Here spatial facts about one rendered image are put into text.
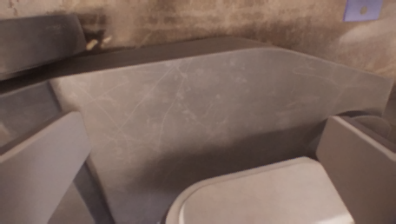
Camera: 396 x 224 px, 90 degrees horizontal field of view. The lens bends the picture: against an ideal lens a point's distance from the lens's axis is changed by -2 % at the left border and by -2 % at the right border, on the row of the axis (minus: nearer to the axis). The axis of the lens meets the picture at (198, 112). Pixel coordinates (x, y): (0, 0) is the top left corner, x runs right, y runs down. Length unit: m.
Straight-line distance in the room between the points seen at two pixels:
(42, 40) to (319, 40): 0.50
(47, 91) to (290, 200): 0.28
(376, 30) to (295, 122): 0.37
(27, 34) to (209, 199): 0.25
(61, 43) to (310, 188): 0.32
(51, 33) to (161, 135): 0.17
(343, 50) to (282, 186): 0.42
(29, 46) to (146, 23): 0.20
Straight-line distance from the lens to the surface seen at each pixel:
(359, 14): 0.60
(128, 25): 0.41
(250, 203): 0.23
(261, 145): 0.34
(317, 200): 0.25
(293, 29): 0.50
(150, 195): 0.36
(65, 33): 0.30
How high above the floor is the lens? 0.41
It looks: 62 degrees down
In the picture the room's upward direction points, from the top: 156 degrees clockwise
